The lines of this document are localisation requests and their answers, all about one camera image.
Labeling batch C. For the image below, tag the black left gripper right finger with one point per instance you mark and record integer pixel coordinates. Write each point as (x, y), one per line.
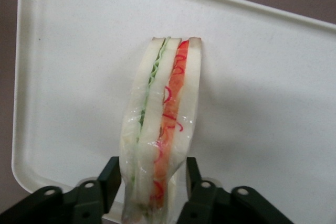
(210, 200)

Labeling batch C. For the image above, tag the triangle sandwich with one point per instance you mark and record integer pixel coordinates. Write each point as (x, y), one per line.
(157, 119)

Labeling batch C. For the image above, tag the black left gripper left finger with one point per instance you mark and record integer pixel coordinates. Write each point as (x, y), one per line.
(86, 197)

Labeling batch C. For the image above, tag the cream rectangular tray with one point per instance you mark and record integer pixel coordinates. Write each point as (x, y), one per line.
(78, 77)

